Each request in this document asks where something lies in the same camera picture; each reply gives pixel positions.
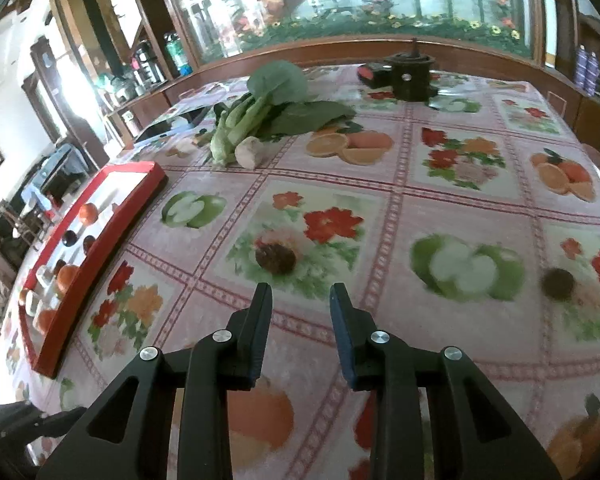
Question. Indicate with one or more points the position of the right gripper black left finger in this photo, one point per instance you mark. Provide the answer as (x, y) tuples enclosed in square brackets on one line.
[(125, 433)]

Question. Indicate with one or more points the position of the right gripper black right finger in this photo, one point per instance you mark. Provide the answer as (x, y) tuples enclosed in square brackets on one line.
[(437, 398)]

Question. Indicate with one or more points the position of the orange tangerine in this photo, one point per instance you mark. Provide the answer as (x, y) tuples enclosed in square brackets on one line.
[(65, 277), (88, 214)]

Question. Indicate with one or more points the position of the dark passion fruit centre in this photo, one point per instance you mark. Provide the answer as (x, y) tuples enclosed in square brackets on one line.
[(275, 258)]

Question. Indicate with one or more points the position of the dark passion fruit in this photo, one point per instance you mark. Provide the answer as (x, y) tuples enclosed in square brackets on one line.
[(558, 284), (275, 258)]

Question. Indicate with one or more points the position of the tangerine in tray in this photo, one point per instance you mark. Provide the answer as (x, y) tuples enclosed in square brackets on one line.
[(44, 320)]

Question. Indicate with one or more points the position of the floral fruit tablecloth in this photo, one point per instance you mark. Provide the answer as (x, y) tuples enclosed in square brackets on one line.
[(440, 219)]

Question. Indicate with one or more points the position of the red white tray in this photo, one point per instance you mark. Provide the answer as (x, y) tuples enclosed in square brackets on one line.
[(121, 193)]

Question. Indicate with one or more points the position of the dark passion fruit right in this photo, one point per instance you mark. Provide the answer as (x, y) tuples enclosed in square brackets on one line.
[(558, 284)]

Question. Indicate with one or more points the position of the dark plum in tray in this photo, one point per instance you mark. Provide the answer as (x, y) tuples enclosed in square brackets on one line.
[(69, 238)]

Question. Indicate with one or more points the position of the white garlic bulb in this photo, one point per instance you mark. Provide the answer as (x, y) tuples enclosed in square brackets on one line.
[(249, 153)]

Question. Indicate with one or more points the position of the black tablet on table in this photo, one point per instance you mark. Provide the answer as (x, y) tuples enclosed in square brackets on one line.
[(176, 123)]

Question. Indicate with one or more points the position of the green bok choy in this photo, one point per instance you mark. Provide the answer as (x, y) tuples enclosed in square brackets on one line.
[(276, 104)]

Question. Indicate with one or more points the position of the red black small box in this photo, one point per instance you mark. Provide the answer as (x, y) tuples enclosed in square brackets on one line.
[(374, 75)]

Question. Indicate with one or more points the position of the black cylindrical grinder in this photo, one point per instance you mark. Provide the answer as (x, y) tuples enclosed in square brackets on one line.
[(410, 75)]

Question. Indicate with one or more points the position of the wooden cabinet counter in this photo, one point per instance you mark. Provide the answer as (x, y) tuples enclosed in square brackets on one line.
[(580, 112)]

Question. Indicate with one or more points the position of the green plastic bottle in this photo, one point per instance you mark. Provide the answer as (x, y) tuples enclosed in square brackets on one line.
[(176, 51)]

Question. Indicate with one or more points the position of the purple bottle right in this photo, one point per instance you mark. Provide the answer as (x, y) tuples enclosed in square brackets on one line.
[(592, 70)]

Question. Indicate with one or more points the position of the purple bottle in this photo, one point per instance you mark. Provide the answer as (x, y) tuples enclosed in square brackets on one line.
[(579, 74), (592, 70)]

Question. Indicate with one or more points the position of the purple bottle left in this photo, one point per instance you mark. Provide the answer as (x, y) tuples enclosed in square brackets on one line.
[(579, 74)]

